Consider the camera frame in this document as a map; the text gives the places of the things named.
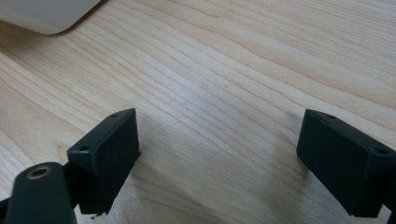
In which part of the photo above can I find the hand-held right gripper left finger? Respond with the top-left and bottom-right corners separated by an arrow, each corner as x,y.
66,107 -> 142,217

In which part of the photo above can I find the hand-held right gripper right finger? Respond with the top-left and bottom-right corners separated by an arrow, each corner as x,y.
295,108 -> 396,218

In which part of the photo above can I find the white rounded tray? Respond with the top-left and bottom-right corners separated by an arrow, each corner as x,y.
0,0 -> 102,35

